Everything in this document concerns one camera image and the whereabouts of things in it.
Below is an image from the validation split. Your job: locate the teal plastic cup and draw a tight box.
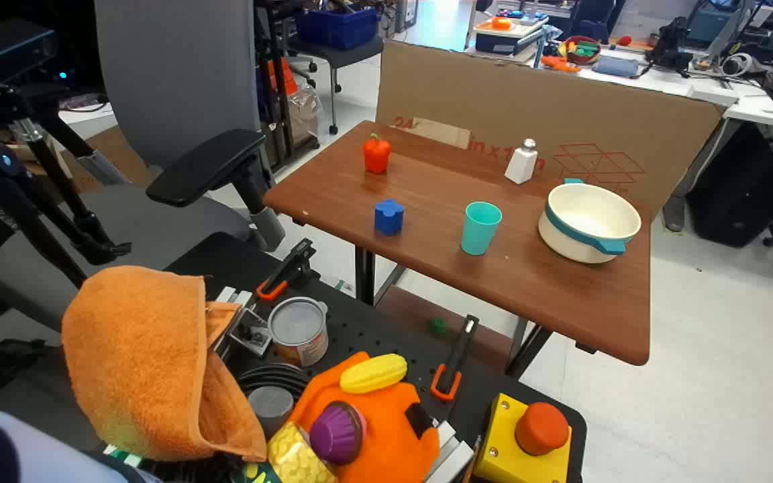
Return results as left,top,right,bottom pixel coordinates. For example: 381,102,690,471
458,198,505,261

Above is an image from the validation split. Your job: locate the orange plush toy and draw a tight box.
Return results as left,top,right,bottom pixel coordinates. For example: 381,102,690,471
286,353,443,483

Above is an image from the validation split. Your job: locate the white shaker bottle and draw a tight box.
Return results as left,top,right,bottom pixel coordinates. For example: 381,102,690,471
501,137,542,188

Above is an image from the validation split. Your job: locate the blue toy cube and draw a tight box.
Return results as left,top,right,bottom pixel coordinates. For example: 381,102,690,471
373,196,407,239

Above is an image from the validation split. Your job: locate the black table leg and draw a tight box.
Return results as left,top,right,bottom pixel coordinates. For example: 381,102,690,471
353,248,377,307
501,322,556,379

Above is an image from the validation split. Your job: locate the grey office chair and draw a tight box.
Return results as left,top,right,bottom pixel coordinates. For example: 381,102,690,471
0,0,286,332

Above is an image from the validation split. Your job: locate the red toy bell pepper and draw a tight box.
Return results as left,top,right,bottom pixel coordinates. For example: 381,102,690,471
358,133,395,178

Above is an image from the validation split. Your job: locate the silver metal bracket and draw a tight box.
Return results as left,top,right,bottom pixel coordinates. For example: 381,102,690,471
208,284,272,357

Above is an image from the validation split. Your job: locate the brown cardboard panel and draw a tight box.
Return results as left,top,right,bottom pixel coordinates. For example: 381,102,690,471
373,37,727,225

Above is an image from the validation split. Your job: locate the yellow box with red button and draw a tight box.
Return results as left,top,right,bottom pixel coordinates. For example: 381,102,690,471
474,393,573,483

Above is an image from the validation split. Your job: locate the orange and black clamp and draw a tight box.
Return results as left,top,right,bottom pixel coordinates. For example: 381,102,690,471
255,236,318,307
427,314,481,406

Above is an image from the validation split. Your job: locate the black tripod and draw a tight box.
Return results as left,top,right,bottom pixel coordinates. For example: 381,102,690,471
0,84,134,290

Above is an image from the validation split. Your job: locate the yellow toy corn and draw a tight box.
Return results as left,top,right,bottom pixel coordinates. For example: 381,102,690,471
266,421,341,483

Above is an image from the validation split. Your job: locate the blue storage bin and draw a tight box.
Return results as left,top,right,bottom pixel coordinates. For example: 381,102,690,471
294,6,381,55

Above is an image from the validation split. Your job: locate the tray with orange item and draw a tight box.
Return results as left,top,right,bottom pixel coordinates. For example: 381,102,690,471
472,14,546,60

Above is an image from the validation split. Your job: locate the white desk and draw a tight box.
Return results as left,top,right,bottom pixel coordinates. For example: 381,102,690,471
576,51,773,129

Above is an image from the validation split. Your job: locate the black camera box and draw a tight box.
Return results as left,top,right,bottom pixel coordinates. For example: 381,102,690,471
0,18,59,102

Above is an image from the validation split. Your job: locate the orange cloth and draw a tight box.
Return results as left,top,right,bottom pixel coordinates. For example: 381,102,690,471
59,263,271,465

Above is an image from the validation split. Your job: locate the white bowl with teal handles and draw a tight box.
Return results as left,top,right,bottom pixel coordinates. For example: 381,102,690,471
536,174,644,267

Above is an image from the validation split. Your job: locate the grey cylinder cup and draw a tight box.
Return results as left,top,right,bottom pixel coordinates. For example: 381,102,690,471
247,385,297,438

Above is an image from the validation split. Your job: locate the black perforated board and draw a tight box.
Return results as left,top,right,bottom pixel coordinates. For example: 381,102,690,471
165,230,588,483

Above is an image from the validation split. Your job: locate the metal mug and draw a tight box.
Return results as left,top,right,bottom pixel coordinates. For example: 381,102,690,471
266,296,329,371

